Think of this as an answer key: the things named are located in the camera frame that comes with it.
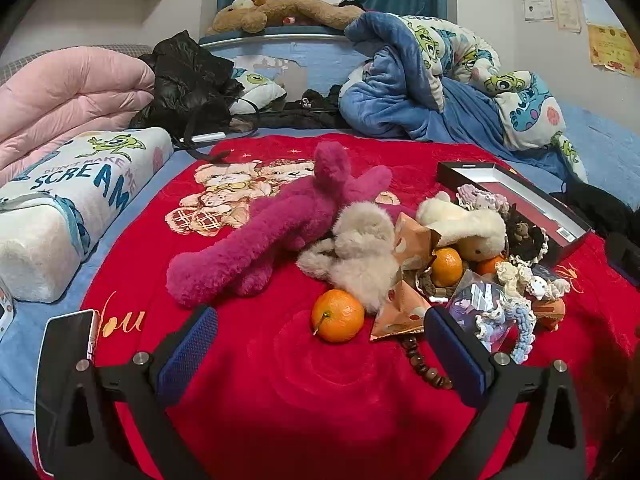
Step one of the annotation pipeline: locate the large white printed pillow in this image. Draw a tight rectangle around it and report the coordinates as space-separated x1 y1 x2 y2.
0 127 175 305

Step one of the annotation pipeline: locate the blue white crochet scrunchie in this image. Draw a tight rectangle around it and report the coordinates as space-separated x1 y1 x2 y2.
474 294 540 365

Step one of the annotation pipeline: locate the white paper sheet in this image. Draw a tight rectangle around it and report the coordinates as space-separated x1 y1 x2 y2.
580 0 618 26

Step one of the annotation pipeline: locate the magenta plush toy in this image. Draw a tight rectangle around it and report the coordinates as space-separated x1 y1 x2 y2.
165 140 396 310

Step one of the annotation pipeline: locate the pale pink certificate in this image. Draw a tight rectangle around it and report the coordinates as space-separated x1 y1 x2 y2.
554 0 582 34

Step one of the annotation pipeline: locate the black garment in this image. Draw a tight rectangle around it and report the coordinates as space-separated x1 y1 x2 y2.
232 87 351 131

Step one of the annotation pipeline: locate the cream crochet scrunchie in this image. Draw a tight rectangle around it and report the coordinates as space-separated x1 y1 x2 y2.
495 261 533 293

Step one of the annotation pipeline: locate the yellow certificate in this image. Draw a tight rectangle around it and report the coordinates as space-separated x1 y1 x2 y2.
587 22 640 78

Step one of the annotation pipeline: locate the tangerine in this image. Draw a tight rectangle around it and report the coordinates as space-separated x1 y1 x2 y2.
430 247 465 288
311 289 366 345
475 255 507 276

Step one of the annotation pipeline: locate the clear plastic bag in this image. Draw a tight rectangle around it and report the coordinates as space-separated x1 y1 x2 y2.
445 280 506 351

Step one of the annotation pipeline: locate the purple crochet scrunchie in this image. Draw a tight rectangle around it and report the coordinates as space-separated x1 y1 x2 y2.
457 185 508 213

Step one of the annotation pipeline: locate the small monster print pillow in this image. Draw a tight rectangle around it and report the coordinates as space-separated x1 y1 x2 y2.
227 55 288 116

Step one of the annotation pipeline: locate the black clothing pile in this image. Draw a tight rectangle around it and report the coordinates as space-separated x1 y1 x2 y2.
550 180 636 241

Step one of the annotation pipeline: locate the blue bed sheet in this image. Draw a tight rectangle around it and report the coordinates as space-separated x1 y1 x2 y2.
0 97 640 441

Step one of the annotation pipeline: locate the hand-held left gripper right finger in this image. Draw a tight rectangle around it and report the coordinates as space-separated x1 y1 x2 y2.
424 305 588 480

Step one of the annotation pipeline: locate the brown teddy bear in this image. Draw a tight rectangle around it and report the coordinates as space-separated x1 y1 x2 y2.
207 0 366 36

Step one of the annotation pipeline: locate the dark brown scrunchie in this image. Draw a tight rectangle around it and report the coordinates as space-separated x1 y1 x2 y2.
505 205 551 266

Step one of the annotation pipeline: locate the red printed blanket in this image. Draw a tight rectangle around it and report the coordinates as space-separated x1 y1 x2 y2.
32 132 640 480

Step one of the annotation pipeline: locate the small white certificate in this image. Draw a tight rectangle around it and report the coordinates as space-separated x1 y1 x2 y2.
522 0 555 23

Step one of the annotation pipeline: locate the wooden bead bracelet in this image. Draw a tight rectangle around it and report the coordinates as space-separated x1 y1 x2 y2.
400 335 453 391

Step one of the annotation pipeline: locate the black cardboard box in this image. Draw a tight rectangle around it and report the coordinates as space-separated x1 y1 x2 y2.
436 161 593 267

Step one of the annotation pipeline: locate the blue bed headboard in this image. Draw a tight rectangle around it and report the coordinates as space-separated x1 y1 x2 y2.
199 26 361 106

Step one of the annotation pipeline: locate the cream plush toy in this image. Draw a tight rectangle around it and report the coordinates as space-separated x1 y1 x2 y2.
416 191 508 262

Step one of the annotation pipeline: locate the white smartphone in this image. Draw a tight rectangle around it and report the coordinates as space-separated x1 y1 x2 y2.
35 309 98 463

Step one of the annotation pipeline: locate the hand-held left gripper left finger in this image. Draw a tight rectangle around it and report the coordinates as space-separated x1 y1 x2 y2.
52 305 219 480

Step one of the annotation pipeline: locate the pink quilt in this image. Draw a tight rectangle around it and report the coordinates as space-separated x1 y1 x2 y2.
0 51 157 186

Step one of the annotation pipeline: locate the beige plush toy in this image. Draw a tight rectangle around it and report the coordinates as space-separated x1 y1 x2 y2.
296 200 401 315

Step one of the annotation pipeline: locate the blue monster print blanket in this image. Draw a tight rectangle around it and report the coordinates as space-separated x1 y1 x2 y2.
339 11 590 183

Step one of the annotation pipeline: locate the black puffer jacket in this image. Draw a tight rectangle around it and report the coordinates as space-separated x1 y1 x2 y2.
129 30 246 143

